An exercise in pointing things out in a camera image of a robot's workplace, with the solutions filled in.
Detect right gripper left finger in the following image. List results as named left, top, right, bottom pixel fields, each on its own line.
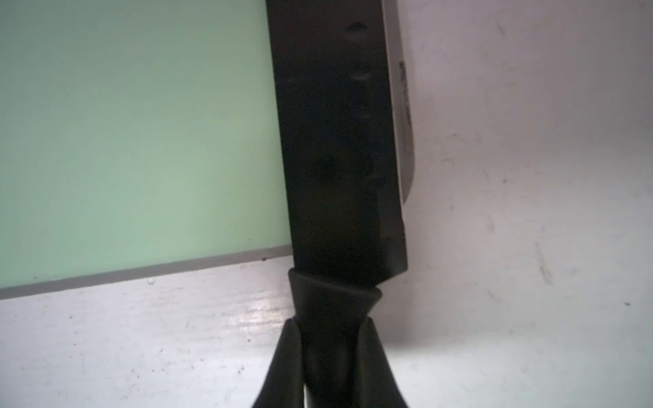
left=253, top=319, right=304, bottom=408

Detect green cutting board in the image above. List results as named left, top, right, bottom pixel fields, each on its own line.
left=1, top=1, right=290, bottom=299

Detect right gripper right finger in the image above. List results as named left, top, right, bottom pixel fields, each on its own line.
left=353, top=318, right=407, bottom=408

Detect black kitchen knife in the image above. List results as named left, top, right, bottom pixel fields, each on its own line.
left=266, top=1, right=415, bottom=407

